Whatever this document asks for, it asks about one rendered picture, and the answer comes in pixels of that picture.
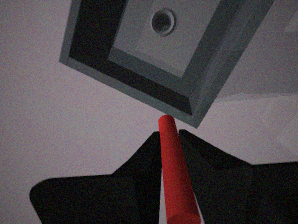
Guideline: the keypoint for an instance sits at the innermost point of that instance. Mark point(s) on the red peg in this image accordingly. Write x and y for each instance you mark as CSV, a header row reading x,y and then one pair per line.
x,y
180,202

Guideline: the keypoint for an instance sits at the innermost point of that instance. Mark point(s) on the grey plate with round hole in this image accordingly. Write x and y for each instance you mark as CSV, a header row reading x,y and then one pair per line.
x,y
140,31

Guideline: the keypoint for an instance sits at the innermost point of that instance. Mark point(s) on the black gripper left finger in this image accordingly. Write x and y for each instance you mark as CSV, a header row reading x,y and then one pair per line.
x,y
131,193

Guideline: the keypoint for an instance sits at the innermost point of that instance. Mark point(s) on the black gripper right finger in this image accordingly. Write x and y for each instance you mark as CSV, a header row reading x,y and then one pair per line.
x,y
228,190

